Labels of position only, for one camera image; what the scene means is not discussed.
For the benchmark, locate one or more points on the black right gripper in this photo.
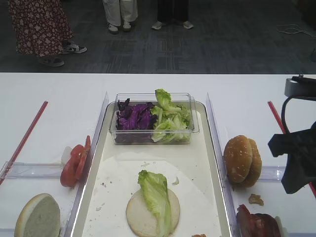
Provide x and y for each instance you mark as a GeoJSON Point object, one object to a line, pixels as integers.
{"type": "Point", "coordinates": [301, 160]}

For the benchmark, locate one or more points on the pink ham patty slice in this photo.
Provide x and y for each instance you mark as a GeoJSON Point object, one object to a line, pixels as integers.
{"type": "Point", "coordinates": [245, 221]}

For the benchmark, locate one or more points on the white paper under patties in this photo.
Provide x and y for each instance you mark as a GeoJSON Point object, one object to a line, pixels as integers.
{"type": "Point", "coordinates": [283, 231]}

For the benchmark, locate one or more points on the green lettuce pile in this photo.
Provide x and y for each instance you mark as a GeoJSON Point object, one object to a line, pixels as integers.
{"type": "Point", "coordinates": [172, 120]}

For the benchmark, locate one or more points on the green lettuce leaf on bun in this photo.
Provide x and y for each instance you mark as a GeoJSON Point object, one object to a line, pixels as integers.
{"type": "Point", "coordinates": [155, 191]}

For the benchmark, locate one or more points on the rear tomato slice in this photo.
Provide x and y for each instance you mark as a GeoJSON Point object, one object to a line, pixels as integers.
{"type": "Point", "coordinates": [82, 158]}

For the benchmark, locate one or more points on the right red tape strip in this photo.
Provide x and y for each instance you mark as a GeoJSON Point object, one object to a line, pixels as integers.
{"type": "Point", "coordinates": [278, 120]}

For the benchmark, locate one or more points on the rear sesame bun top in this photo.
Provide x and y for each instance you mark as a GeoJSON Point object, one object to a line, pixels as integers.
{"type": "Point", "coordinates": [255, 168]}

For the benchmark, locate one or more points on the sesame bun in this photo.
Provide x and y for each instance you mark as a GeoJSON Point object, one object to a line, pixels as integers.
{"type": "Point", "coordinates": [255, 168]}
{"type": "Point", "coordinates": [238, 158]}

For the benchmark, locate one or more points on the brown crumb on table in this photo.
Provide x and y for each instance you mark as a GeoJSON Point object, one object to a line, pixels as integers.
{"type": "Point", "coordinates": [255, 199]}

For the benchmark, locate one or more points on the front sesame bun top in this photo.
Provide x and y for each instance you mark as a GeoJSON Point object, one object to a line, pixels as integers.
{"type": "Point", "coordinates": [238, 158]}

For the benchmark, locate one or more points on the dark ham patty stack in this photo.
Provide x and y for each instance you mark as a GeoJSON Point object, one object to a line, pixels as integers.
{"type": "Point", "coordinates": [263, 225]}

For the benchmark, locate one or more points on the right long acrylic divider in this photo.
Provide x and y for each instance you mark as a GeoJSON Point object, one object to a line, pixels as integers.
{"type": "Point", "coordinates": [226, 188]}

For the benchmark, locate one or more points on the long acrylic divider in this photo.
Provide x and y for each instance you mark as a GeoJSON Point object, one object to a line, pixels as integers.
{"type": "Point", "coordinates": [76, 222]}
{"type": "Point", "coordinates": [226, 188]}

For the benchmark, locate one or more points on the cream metal serving tray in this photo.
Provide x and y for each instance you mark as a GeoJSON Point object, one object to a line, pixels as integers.
{"type": "Point", "coordinates": [191, 173]}

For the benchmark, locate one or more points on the orange food scrap on tray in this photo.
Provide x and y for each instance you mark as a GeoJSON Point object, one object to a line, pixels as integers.
{"type": "Point", "coordinates": [199, 235]}

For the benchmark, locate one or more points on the clear plastic salad container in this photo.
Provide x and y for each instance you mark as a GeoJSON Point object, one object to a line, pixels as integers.
{"type": "Point", "coordinates": [142, 98]}

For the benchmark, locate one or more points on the purple cabbage leaves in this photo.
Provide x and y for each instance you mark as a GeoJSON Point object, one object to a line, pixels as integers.
{"type": "Point", "coordinates": [136, 117]}

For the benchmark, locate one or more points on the bottom bun slice on tray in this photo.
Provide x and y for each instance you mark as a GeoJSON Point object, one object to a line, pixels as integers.
{"type": "Point", "coordinates": [142, 222]}

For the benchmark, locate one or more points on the person in dark trousers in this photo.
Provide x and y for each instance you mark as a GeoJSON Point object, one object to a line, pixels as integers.
{"type": "Point", "coordinates": [172, 10]}

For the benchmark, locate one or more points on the left long acrylic divider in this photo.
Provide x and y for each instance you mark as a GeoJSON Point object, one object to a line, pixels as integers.
{"type": "Point", "coordinates": [76, 222]}

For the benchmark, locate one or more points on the person in beige trousers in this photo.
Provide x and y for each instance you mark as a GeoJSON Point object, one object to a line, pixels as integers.
{"type": "Point", "coordinates": [120, 13]}

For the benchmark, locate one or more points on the white paper under tomatoes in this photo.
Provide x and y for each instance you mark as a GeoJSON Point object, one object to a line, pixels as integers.
{"type": "Point", "coordinates": [65, 157]}

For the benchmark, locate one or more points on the person in floral skirt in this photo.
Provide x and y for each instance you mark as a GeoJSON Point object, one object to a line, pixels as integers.
{"type": "Point", "coordinates": [42, 29]}

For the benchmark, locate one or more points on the right upper acrylic rail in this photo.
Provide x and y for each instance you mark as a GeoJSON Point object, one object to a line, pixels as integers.
{"type": "Point", "coordinates": [272, 173]}

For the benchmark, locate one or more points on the acrylic rail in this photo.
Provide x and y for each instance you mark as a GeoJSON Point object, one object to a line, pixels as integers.
{"type": "Point", "coordinates": [12, 170]}
{"type": "Point", "coordinates": [272, 173]}

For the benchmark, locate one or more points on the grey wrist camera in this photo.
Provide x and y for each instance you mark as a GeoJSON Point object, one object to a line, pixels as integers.
{"type": "Point", "coordinates": [300, 86]}

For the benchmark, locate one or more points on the left upper acrylic rail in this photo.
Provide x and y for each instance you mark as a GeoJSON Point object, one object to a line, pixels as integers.
{"type": "Point", "coordinates": [12, 170]}

